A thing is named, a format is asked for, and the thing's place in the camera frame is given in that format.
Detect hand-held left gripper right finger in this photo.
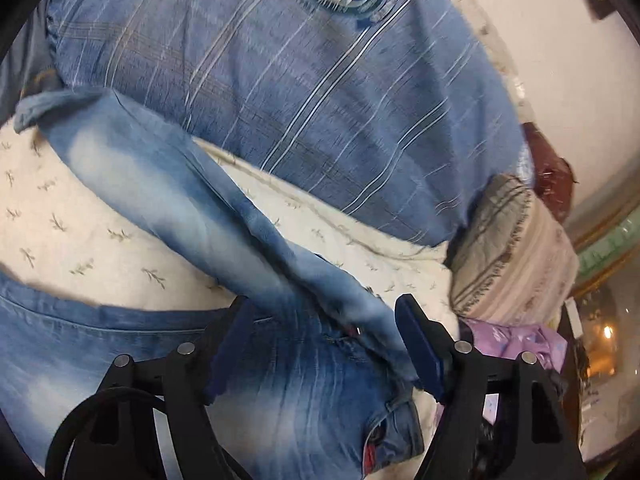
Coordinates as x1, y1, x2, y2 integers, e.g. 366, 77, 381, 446
394, 295, 587, 480

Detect blue denim pants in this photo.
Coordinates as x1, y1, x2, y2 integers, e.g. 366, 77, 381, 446
0, 87, 426, 480

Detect gilt framed mirror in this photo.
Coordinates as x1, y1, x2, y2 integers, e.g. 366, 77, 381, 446
565, 195, 640, 461

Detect purple fabric piece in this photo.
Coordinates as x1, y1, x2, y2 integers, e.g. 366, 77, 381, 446
435, 319, 569, 426

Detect white leaf print bed sheet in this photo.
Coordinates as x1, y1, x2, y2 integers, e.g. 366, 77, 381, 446
0, 122, 463, 441

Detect grey cloth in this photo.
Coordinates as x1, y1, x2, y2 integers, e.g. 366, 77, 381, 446
0, 0, 63, 121

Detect blue striped shirt with emblem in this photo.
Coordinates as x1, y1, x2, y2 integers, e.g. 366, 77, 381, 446
47, 0, 536, 248

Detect smooth black cable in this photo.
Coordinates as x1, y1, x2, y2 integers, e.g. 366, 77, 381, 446
46, 389, 168, 480

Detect dark red cloth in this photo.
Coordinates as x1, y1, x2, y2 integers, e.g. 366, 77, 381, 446
520, 122, 581, 226

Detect beige striped folded cloth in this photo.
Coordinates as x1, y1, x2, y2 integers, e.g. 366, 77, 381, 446
447, 175, 581, 326

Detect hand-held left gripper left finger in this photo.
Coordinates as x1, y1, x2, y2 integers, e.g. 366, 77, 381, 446
60, 296, 256, 480

